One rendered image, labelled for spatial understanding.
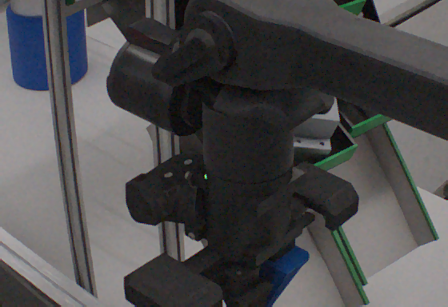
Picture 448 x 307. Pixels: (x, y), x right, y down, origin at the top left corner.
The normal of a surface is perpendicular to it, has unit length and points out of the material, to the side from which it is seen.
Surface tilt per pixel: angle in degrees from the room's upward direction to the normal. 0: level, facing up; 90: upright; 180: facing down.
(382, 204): 45
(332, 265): 90
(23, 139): 0
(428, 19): 90
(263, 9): 8
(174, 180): 20
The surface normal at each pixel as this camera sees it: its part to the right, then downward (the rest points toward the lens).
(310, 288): 0.42, -0.30
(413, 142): 0.73, 0.36
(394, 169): -0.80, 0.33
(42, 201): -0.01, -0.84
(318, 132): 0.06, 0.80
